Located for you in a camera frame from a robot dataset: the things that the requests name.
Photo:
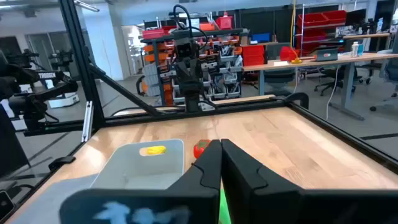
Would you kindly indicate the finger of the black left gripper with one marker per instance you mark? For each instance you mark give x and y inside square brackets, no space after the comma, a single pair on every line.
[186,70]
[194,70]

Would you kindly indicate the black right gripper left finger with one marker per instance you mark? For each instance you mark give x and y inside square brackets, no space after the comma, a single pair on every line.
[174,205]

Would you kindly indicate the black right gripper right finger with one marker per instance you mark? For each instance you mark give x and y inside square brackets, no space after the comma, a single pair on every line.
[280,205]

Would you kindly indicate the yellow toy lemon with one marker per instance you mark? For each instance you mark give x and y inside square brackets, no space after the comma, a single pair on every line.
[156,150]

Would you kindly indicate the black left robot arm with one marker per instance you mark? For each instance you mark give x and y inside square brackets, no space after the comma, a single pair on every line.
[192,102]

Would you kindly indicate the black neighbouring robot arm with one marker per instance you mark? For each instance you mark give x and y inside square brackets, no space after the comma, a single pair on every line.
[37,93]

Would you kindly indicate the clear plastic tupperware container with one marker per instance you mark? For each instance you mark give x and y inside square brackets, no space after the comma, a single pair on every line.
[140,171]

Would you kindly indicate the red toy produce green top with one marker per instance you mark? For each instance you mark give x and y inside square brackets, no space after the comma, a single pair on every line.
[199,150]

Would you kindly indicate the parts rack with bins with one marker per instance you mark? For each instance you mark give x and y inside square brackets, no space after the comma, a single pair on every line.
[224,62]

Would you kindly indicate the red bin on rack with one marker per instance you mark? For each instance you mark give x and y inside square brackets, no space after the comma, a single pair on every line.
[224,21]

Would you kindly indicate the stacked red bins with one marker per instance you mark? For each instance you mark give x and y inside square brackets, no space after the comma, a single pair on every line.
[253,55]

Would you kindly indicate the blue bin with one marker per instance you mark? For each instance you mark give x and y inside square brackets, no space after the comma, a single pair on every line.
[260,37]

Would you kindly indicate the red bag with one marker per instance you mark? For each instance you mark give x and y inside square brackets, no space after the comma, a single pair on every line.
[287,54]

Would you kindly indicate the black corner clamp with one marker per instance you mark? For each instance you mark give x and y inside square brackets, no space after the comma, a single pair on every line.
[297,97]

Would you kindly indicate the black table edge clamp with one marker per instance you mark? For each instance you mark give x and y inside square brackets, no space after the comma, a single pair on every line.
[62,161]

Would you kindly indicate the black office chair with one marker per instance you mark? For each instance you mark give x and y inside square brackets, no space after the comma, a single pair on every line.
[332,77]

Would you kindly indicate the shelf with red bins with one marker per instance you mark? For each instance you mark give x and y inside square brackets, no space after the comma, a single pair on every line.
[320,21]

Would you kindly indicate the long wooden desk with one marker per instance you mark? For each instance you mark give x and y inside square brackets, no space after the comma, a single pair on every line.
[348,58]

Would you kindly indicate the white bottle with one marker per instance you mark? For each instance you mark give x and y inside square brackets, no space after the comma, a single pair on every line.
[355,49]

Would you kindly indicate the black flat device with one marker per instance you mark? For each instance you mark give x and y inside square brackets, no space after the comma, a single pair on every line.
[5,205]

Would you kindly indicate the grey office chair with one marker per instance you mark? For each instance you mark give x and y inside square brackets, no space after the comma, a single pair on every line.
[390,77]

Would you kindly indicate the black monitor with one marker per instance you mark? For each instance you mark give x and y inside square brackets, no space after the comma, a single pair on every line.
[355,17]

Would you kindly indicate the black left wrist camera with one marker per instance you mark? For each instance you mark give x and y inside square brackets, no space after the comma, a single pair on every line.
[186,48]

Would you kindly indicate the black aluminium table frame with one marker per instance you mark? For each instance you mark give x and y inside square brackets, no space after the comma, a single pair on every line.
[84,62]

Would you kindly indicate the silver frame bracket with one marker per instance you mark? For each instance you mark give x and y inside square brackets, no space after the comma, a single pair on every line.
[88,121]

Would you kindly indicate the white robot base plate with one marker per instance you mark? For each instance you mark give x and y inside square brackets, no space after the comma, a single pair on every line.
[63,101]

